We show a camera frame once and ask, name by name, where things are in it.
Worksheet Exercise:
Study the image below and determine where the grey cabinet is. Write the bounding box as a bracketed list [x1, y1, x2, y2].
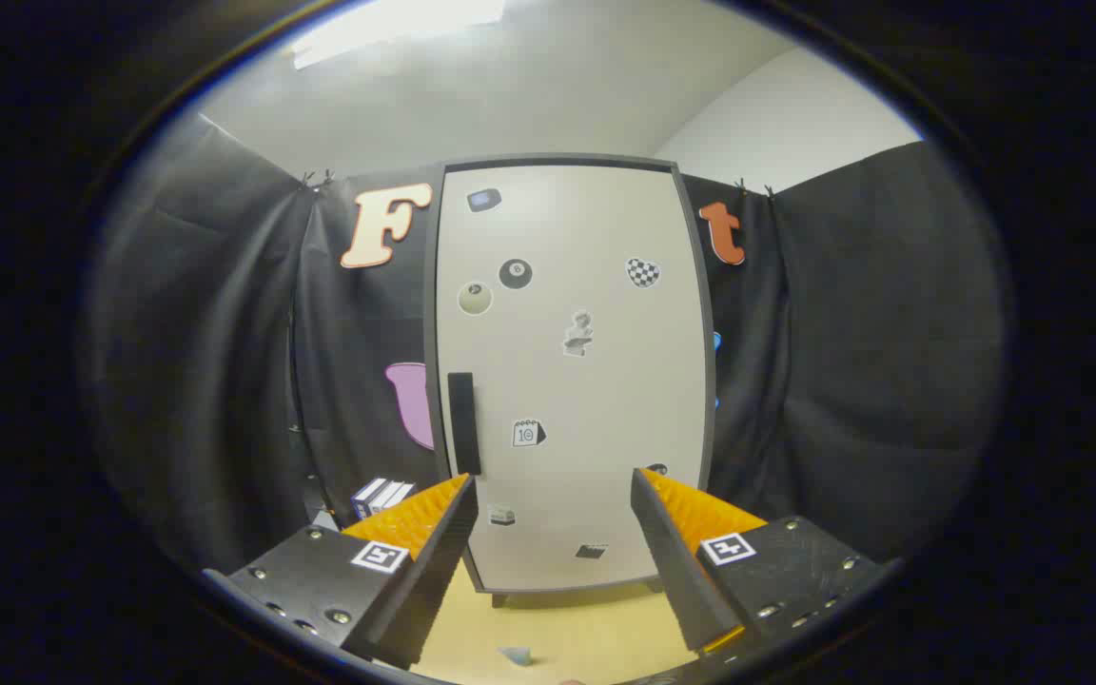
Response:
[422, 152, 718, 610]

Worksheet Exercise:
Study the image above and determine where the black backdrop cloth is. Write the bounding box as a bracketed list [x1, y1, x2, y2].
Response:
[82, 114, 1006, 581]

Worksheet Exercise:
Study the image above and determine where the white cabinet door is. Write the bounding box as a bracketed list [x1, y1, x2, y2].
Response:
[434, 164, 709, 593]

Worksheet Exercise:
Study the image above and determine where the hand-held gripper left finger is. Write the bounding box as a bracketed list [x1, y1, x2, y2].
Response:
[201, 473, 480, 671]

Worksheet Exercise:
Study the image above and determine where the black door handle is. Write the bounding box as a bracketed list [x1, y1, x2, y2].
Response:
[447, 372, 482, 477]

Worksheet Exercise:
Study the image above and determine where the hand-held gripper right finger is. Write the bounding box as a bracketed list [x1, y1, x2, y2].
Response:
[630, 466, 903, 659]

